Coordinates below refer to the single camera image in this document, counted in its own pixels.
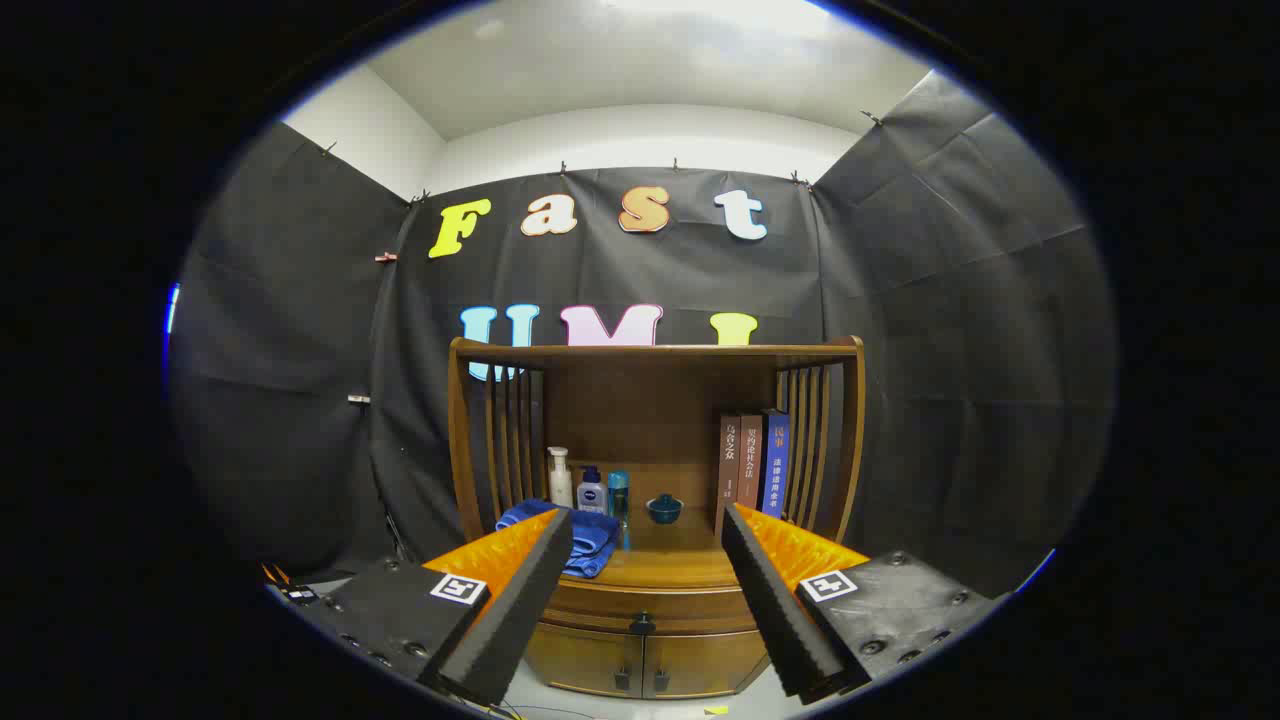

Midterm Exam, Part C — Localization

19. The wooden drawer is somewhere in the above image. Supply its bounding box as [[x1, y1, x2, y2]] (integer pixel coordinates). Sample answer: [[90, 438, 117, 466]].
[[543, 578, 761, 636]]

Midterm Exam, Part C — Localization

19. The wooden cabinet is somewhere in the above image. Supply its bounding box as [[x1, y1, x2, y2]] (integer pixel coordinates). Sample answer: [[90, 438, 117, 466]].
[[447, 335, 867, 701]]

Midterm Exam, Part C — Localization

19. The blue towel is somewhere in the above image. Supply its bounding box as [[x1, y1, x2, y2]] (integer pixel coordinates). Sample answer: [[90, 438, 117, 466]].
[[495, 498, 621, 579]]

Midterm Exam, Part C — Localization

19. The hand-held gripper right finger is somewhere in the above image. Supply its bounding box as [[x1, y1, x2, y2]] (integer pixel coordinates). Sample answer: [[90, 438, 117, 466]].
[[720, 502, 1009, 706]]

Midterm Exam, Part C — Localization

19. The wooden cabinet door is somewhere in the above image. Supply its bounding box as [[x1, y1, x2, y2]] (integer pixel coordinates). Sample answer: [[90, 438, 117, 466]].
[[643, 628, 771, 698], [525, 622, 646, 698]]

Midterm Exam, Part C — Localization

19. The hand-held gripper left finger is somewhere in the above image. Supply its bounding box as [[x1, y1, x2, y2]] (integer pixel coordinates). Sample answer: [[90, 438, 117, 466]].
[[268, 508, 575, 708]]

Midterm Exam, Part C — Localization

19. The blue book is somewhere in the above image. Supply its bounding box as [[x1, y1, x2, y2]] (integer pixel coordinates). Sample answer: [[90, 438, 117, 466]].
[[760, 409, 791, 517]]

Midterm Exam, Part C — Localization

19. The dark brown book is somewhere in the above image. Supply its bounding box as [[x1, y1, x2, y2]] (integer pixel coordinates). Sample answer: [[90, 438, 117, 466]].
[[716, 414, 742, 536]]

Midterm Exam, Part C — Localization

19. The reddish brown book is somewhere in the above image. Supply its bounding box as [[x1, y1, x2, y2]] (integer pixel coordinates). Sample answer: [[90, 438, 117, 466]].
[[738, 413, 765, 511]]

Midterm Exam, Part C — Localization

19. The wooden countertop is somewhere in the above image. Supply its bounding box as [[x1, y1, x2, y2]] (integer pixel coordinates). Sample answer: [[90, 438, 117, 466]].
[[495, 505, 746, 591]]

